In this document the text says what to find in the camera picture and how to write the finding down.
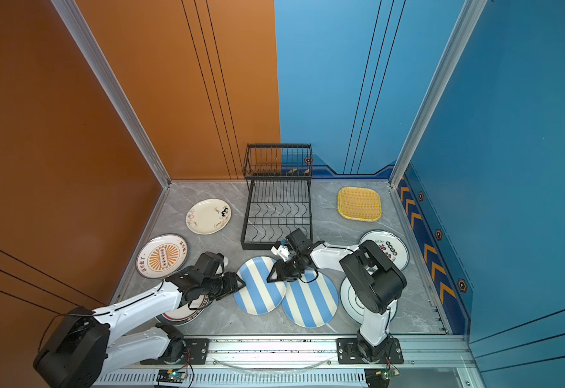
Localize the blue striped plate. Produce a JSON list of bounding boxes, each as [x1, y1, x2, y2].
[[282, 271, 339, 329], [233, 256, 287, 315]]

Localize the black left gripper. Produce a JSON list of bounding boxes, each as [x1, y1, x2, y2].
[[202, 271, 249, 300]]

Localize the orange sunburst plate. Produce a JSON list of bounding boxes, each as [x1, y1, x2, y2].
[[136, 234, 188, 279]]

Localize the red green rimmed plate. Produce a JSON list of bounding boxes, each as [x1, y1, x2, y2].
[[156, 295, 209, 325]]

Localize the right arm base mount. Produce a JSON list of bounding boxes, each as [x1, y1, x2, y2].
[[336, 336, 405, 365]]

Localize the green circuit board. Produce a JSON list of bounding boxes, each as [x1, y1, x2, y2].
[[364, 368, 400, 388], [155, 369, 190, 387]]

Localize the green cloud pattern plate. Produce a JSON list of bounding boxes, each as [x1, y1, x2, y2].
[[339, 275, 398, 325]]

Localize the aluminium corner post left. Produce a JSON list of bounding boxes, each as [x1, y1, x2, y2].
[[51, 0, 172, 189]]

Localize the aluminium corner post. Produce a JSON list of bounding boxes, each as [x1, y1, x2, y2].
[[389, 0, 487, 189], [51, 0, 172, 189]]

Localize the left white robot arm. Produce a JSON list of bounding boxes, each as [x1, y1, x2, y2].
[[33, 252, 245, 387]]

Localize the yellow woven square plate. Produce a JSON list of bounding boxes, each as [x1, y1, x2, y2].
[[337, 187, 382, 222]]

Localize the white plate red characters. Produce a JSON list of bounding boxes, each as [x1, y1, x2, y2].
[[359, 230, 410, 271]]

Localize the black wire dish rack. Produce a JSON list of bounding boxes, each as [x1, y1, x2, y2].
[[240, 143, 313, 250]]

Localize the green circuit board right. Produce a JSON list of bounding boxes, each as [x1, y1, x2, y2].
[[364, 368, 400, 388]]

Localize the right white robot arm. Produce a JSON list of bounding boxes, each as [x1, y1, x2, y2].
[[266, 229, 407, 359]]

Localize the cream floral plate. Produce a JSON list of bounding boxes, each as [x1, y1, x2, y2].
[[186, 198, 232, 235]]

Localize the green circuit board left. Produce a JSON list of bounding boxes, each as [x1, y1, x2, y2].
[[155, 369, 190, 387]]

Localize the aluminium front rail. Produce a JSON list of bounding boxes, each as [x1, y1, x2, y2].
[[92, 335, 484, 387]]

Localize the aluminium corner post right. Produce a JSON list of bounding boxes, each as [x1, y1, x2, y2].
[[389, 0, 487, 189]]

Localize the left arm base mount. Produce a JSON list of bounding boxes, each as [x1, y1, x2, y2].
[[140, 338, 210, 366]]

